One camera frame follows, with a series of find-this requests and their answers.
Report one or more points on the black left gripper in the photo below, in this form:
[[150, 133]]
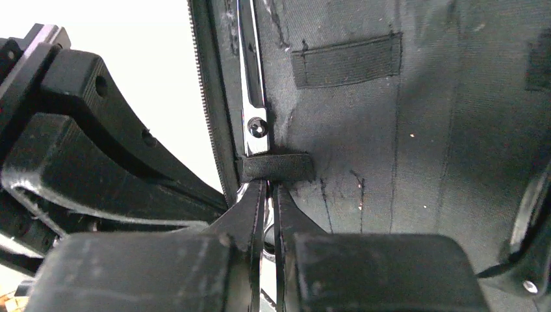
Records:
[[83, 154]]

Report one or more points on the black tool pouch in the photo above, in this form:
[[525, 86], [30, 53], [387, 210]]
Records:
[[425, 117]]

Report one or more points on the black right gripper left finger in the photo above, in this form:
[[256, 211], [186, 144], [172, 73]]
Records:
[[217, 269]]

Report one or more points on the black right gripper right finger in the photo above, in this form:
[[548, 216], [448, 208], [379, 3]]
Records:
[[319, 271]]

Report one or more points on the silver thinning scissors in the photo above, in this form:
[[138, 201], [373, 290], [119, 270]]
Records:
[[254, 115]]

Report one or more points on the black hair clip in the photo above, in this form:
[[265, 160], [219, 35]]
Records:
[[526, 271]]

